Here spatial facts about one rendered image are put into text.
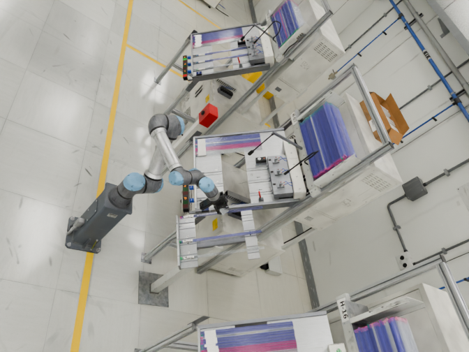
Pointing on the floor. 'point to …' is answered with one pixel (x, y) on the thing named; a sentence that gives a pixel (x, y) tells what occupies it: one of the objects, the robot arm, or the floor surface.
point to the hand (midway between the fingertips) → (221, 211)
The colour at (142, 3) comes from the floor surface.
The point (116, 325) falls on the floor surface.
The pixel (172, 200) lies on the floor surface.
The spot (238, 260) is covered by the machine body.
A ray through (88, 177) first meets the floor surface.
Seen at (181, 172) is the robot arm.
